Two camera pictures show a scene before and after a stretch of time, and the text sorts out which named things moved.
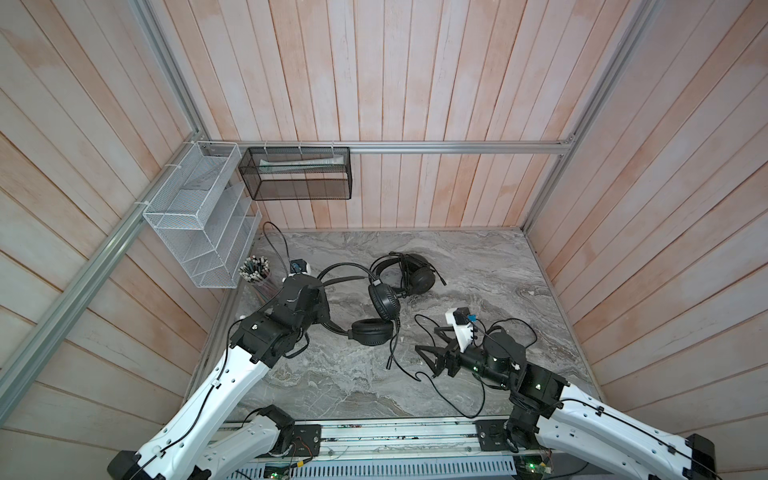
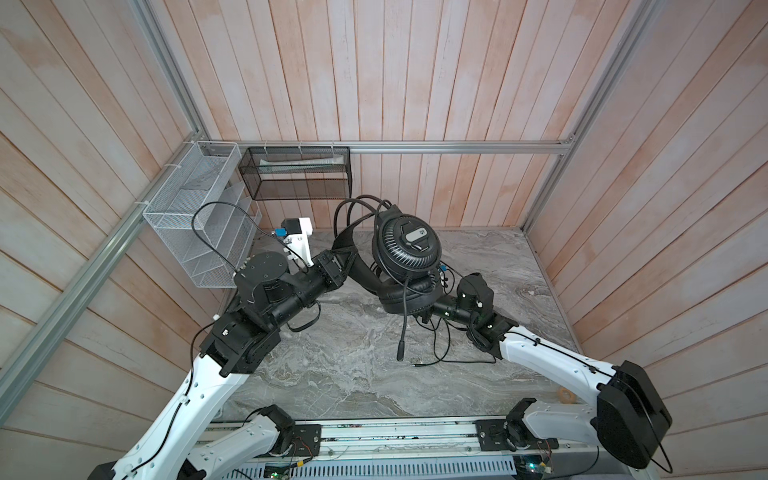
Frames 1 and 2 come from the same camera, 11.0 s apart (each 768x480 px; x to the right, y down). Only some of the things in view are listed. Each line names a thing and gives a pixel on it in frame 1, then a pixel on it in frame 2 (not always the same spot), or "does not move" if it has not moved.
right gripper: (443, 354) → (433, 304)
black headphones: (385, 306) → (396, 257)
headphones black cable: (418, 379) → (447, 323)
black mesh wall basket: (298, 173) does not move
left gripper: (324, 315) → (330, 267)
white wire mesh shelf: (205, 214) does not move
